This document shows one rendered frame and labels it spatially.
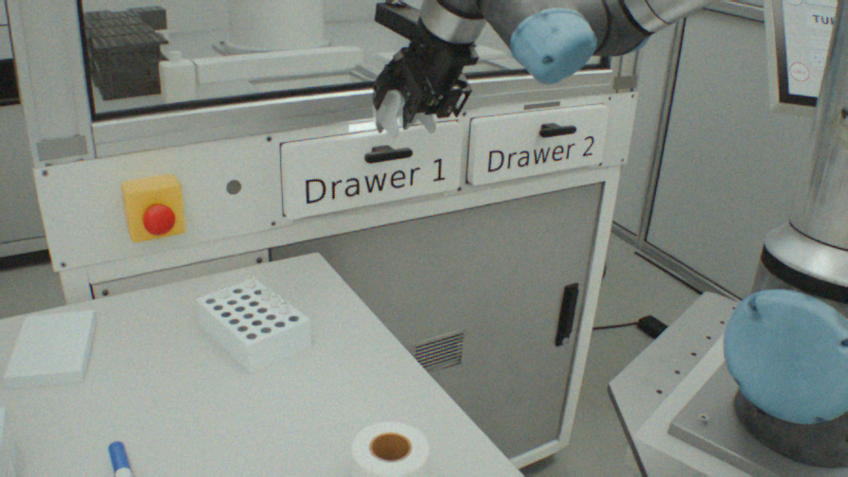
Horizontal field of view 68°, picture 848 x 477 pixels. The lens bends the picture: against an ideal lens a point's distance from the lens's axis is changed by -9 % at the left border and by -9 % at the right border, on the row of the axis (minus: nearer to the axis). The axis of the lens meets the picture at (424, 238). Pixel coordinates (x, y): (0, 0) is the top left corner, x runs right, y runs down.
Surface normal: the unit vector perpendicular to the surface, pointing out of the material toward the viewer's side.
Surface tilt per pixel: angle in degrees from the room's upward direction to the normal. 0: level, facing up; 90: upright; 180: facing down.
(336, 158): 90
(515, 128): 90
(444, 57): 90
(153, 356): 0
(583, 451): 0
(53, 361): 0
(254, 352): 90
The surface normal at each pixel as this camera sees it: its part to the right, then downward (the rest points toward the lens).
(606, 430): 0.04, -0.90
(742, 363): -0.73, 0.35
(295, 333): 0.69, 0.35
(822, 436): -0.29, 0.07
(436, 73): -0.87, 0.18
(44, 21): 0.50, 0.40
